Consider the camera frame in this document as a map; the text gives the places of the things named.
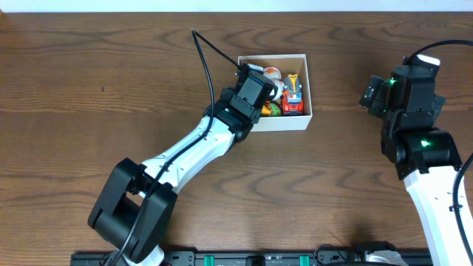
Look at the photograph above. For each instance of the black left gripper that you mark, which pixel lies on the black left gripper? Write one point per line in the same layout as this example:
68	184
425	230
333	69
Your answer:
267	90

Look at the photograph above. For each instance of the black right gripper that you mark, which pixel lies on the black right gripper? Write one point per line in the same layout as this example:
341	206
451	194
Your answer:
378	91

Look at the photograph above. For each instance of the orange dinosaur toy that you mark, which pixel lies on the orange dinosaur toy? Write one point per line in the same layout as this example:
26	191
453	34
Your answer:
267	110

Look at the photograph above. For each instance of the green number ball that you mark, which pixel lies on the green number ball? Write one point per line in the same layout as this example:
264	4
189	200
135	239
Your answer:
274	109

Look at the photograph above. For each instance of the white pink duck toy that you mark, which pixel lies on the white pink duck toy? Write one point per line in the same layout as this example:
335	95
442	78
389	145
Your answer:
276	77

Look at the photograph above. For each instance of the red grey toy truck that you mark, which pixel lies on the red grey toy truck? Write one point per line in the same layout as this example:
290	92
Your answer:
292	100

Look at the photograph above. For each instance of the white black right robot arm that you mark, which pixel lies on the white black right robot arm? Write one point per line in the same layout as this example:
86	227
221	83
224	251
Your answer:
426	158

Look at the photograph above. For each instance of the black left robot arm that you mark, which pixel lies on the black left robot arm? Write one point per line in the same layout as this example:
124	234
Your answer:
134	208

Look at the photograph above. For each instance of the white cardboard box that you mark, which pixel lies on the white cardboard box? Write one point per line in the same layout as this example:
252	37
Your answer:
286	64

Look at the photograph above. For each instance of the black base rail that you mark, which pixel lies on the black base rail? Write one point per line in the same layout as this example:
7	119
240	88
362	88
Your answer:
190	258

